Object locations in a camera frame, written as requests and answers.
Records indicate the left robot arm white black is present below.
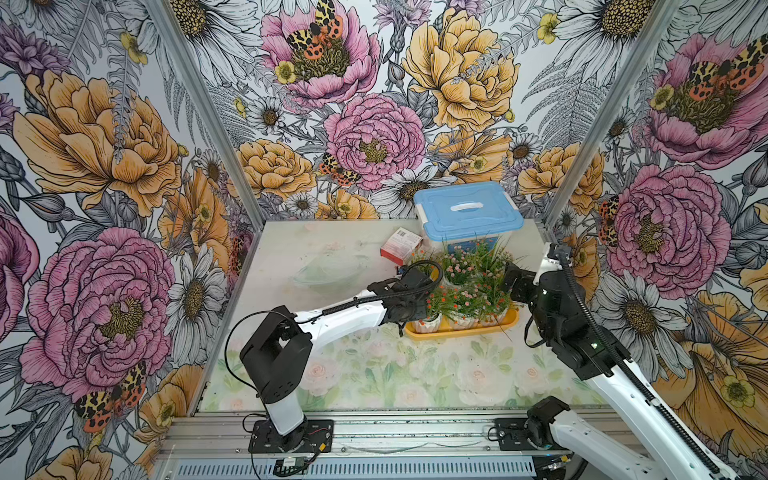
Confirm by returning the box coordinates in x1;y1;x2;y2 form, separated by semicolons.
239;260;443;454

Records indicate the yellow plastic tray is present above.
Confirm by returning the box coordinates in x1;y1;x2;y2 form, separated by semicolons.
404;307;520;341

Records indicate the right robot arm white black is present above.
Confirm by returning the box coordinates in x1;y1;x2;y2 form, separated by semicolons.
503;243;739;479

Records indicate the floral table mat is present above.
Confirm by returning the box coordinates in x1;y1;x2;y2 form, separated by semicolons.
199;285;606;413

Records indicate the red flower potted plant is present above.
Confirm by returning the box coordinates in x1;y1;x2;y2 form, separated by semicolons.
412;286;453;334
477;283;511;326

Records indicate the green potted plant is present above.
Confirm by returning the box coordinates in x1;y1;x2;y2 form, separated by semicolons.
444;284;480;330
405;249;441;280

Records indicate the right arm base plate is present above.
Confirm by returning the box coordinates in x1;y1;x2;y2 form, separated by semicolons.
486;417;562;452

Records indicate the green potted plant back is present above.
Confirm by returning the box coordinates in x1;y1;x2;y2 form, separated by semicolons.
444;284;480;330

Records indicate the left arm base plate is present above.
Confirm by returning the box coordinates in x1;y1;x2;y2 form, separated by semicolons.
248;419;335;454

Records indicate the red white small carton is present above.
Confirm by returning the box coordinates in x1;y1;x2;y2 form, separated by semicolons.
379;227;422;266

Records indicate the pink flower potted plant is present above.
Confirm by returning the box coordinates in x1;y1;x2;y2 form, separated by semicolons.
440;246;480;287

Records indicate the white vented cable duct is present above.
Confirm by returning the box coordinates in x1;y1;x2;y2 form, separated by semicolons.
170;456;536;479

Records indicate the blue lid storage box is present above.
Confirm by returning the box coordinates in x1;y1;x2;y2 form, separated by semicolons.
414;181;524;251

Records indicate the aluminium front rail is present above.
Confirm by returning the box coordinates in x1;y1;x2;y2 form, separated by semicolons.
161;410;637;457

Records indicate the orange bud potted plant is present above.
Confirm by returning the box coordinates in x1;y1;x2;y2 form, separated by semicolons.
475;241;515;290

